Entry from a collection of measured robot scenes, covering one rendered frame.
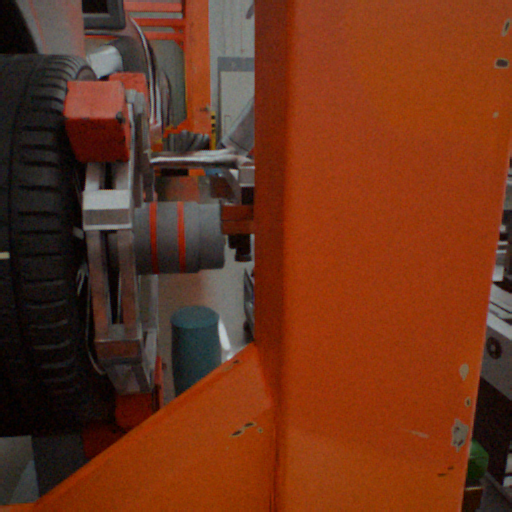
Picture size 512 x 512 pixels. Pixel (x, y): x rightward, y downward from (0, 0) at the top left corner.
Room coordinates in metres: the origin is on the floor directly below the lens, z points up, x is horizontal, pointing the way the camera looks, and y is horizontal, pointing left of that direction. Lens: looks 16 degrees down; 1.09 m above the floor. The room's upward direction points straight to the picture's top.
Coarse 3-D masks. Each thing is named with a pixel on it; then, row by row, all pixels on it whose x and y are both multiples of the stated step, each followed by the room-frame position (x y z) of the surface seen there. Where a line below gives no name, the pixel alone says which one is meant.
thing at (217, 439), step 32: (256, 352) 0.46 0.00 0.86; (224, 384) 0.44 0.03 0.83; (256, 384) 0.41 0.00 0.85; (160, 416) 0.44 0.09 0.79; (192, 416) 0.42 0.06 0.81; (224, 416) 0.39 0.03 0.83; (256, 416) 0.35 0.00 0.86; (128, 448) 0.43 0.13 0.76; (160, 448) 0.40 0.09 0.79; (192, 448) 0.37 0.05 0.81; (224, 448) 0.35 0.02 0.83; (256, 448) 0.35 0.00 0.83; (64, 480) 0.44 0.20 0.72; (96, 480) 0.41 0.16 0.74; (128, 480) 0.38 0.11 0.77; (160, 480) 0.35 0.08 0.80; (192, 480) 0.34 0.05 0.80; (224, 480) 0.35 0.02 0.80; (256, 480) 0.35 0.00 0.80
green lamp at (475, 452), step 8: (472, 440) 0.59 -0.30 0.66; (472, 448) 0.57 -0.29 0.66; (480, 448) 0.57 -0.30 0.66; (472, 456) 0.56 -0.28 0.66; (480, 456) 0.56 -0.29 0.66; (488, 456) 0.56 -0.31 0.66; (472, 464) 0.56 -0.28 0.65; (480, 464) 0.56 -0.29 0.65; (472, 472) 0.56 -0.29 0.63; (480, 472) 0.56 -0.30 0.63
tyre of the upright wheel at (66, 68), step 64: (0, 64) 0.80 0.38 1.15; (64, 64) 0.82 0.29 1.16; (0, 128) 0.68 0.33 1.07; (64, 128) 0.71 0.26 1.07; (0, 192) 0.63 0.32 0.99; (64, 192) 0.67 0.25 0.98; (0, 256) 0.61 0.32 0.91; (64, 256) 0.64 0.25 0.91; (0, 320) 0.60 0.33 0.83; (64, 320) 0.62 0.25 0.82; (0, 384) 0.62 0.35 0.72; (64, 384) 0.64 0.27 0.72
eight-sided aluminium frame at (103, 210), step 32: (128, 96) 0.83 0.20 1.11; (96, 192) 0.69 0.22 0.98; (128, 192) 0.70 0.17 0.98; (96, 224) 0.67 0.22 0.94; (128, 224) 0.68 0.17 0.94; (96, 256) 0.67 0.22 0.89; (128, 256) 0.68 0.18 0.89; (96, 288) 0.67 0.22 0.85; (128, 288) 0.68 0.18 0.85; (96, 320) 0.67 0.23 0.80; (128, 320) 0.68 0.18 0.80; (96, 352) 0.68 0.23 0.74; (128, 352) 0.68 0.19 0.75; (128, 384) 0.81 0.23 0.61
